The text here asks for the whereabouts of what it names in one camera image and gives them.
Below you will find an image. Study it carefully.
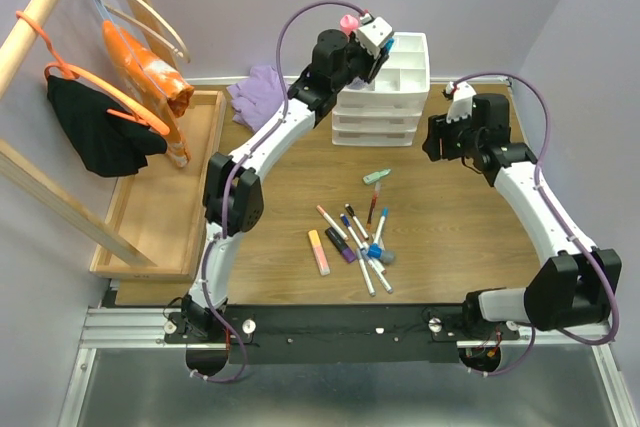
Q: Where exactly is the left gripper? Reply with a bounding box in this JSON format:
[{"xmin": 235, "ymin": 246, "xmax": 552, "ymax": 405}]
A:
[{"xmin": 331, "ymin": 26, "xmax": 388, "ymax": 91}]

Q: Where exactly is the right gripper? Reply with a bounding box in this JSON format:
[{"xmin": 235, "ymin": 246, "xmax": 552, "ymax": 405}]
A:
[{"xmin": 421, "ymin": 106, "xmax": 483, "ymax": 161}]

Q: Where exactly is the pink cap crayon bottle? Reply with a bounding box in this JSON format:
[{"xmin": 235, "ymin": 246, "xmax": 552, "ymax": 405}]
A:
[{"xmin": 339, "ymin": 14, "xmax": 360, "ymax": 37}]

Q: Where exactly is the black blue cap highlighter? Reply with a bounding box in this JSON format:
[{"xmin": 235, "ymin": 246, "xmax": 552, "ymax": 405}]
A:
[{"xmin": 380, "ymin": 38, "xmax": 395, "ymax": 58}]

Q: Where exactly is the white plastic drawer organizer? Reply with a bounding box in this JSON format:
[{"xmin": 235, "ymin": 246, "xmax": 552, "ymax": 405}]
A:
[{"xmin": 332, "ymin": 32, "xmax": 430, "ymax": 147}]

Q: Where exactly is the black purple cap highlighter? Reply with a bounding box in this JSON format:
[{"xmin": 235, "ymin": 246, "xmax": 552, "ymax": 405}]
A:
[{"xmin": 325, "ymin": 227, "xmax": 356, "ymax": 264}]

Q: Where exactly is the orange pink highlighter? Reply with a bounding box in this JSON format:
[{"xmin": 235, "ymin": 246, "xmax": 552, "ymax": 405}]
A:
[{"xmin": 307, "ymin": 230, "xmax": 330, "ymax": 276}]

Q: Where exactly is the clear round jar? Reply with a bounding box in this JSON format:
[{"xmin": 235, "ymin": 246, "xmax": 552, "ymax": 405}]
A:
[{"xmin": 348, "ymin": 77, "xmax": 370, "ymax": 91}]

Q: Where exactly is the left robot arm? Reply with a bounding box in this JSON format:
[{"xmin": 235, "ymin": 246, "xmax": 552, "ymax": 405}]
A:
[{"xmin": 181, "ymin": 27, "xmax": 394, "ymax": 342}]

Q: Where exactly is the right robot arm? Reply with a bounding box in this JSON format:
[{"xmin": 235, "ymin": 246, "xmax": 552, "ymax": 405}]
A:
[{"xmin": 422, "ymin": 83, "xmax": 622, "ymax": 339}]

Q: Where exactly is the red gel pen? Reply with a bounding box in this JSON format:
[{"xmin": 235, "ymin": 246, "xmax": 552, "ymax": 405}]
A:
[{"xmin": 366, "ymin": 181, "xmax": 381, "ymax": 230}]

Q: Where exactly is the light blue acrylic marker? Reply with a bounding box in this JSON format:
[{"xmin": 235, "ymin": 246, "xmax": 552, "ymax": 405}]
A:
[{"xmin": 373, "ymin": 208, "xmax": 388, "ymax": 244}]

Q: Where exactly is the purple cloth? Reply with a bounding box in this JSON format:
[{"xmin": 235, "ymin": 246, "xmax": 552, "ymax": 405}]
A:
[{"xmin": 227, "ymin": 65, "xmax": 284, "ymax": 133}]

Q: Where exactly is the black cap whiteboard marker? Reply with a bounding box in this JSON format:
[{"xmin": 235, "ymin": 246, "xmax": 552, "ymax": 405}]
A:
[{"xmin": 344, "ymin": 203, "xmax": 369, "ymax": 240}]

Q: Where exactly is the grey blue cap glue bottle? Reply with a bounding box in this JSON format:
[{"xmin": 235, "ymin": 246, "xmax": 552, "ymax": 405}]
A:
[{"xmin": 367, "ymin": 243, "xmax": 396, "ymax": 265}]

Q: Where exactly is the pink cap white marker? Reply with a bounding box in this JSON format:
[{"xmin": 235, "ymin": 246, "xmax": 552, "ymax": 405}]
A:
[{"xmin": 316, "ymin": 204, "xmax": 349, "ymax": 241}]

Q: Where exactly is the brown cap white marker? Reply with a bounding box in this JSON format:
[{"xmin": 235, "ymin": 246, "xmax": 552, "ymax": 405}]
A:
[{"xmin": 359, "ymin": 241, "xmax": 393, "ymax": 294}]

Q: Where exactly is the orange white garment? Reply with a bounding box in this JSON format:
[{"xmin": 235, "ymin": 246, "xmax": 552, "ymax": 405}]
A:
[{"xmin": 102, "ymin": 20, "xmax": 194, "ymax": 168}]

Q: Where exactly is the orange hanger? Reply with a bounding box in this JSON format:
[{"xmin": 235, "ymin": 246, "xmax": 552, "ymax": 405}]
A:
[{"xmin": 15, "ymin": 11, "xmax": 170, "ymax": 135}]

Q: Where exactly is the wooden hanger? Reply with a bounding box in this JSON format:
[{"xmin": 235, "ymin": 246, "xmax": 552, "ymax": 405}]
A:
[{"xmin": 105, "ymin": 0, "xmax": 191, "ymax": 63}]

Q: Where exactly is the black garment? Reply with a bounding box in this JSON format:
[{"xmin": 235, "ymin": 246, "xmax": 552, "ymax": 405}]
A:
[{"xmin": 47, "ymin": 75, "xmax": 167, "ymax": 178}]

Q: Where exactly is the wooden clothes rack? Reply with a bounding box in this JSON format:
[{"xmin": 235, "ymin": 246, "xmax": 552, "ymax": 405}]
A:
[{"xmin": 0, "ymin": 0, "xmax": 181, "ymax": 268}]

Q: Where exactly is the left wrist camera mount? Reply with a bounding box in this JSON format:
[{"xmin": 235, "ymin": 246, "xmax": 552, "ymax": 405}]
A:
[{"xmin": 355, "ymin": 12, "xmax": 394, "ymax": 58}]

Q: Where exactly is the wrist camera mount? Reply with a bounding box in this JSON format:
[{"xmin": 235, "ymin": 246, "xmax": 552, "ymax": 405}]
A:
[
  {"xmin": 443, "ymin": 82, "xmax": 476, "ymax": 124},
  {"xmin": 355, "ymin": 12, "xmax": 394, "ymax": 58}
]

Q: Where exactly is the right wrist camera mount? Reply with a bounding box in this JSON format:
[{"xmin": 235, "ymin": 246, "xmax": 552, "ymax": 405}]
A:
[{"xmin": 443, "ymin": 82, "xmax": 476, "ymax": 124}]

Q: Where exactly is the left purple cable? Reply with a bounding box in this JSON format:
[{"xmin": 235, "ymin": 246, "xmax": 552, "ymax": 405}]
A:
[{"xmin": 189, "ymin": 0, "xmax": 369, "ymax": 384}]

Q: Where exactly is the purple cable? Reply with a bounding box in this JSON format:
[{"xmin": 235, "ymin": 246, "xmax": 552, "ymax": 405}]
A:
[
  {"xmin": 189, "ymin": 0, "xmax": 369, "ymax": 384},
  {"xmin": 449, "ymin": 71, "xmax": 622, "ymax": 379}
]

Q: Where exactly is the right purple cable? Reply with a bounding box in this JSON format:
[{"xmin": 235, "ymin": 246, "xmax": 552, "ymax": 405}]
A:
[{"xmin": 449, "ymin": 71, "xmax": 622, "ymax": 379}]

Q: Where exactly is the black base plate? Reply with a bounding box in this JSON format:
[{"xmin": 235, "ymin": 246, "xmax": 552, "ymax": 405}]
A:
[{"xmin": 165, "ymin": 301, "xmax": 519, "ymax": 365}]

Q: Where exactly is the blue wire hanger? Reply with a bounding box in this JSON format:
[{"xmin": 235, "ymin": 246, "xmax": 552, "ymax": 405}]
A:
[{"xmin": 93, "ymin": 0, "xmax": 167, "ymax": 97}]

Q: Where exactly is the aluminium rail frame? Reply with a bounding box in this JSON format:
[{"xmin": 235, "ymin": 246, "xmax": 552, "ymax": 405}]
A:
[{"xmin": 60, "ymin": 308, "xmax": 639, "ymax": 426}]

